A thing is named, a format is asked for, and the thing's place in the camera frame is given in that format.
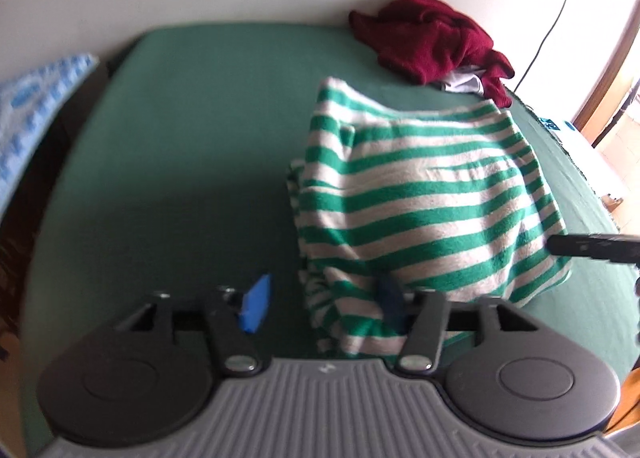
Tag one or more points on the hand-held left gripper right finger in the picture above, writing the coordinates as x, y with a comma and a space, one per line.
390, 298

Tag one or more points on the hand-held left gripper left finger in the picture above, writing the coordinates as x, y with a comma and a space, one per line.
257, 303

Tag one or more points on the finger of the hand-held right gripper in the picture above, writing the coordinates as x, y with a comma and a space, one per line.
590, 245

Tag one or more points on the green striped shirt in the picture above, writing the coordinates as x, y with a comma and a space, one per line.
425, 188

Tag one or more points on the blue tray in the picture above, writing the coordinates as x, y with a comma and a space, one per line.
549, 123

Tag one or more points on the green tablecloth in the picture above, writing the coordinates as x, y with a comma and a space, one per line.
175, 162

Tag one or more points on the white garment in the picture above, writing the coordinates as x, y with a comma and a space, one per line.
465, 83

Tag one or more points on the dark red sweater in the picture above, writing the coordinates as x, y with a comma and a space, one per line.
425, 37

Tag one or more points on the blue patterned towel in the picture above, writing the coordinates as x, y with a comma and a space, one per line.
35, 107

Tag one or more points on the wooden door frame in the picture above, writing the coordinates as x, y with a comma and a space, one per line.
600, 97

